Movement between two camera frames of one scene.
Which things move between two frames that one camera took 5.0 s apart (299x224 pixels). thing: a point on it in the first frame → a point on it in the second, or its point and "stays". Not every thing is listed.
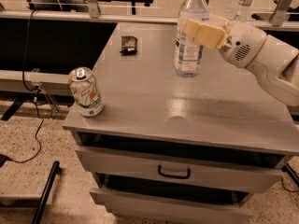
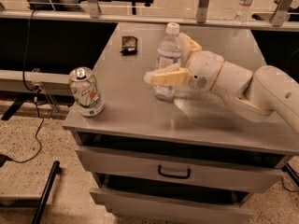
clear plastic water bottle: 188,51 → 168,55
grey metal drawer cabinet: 171,149 stays
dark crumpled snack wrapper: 129,45 stays
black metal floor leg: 41,205 stays
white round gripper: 243,45 → 204,68
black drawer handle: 159,169 stays
